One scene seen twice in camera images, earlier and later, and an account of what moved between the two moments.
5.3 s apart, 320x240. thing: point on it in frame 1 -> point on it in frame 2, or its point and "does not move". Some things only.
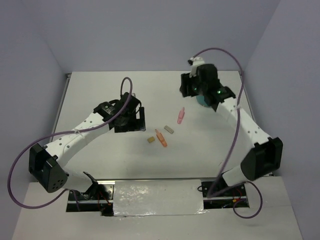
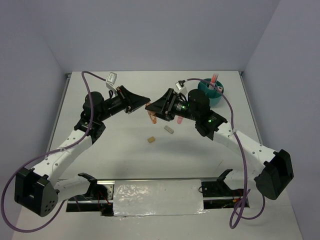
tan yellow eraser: [150, 139] does not move
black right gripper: [186, 82] -> [163, 109]
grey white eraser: [169, 129] does not move
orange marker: [160, 135] -> [152, 115]
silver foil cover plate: [160, 197] does not move
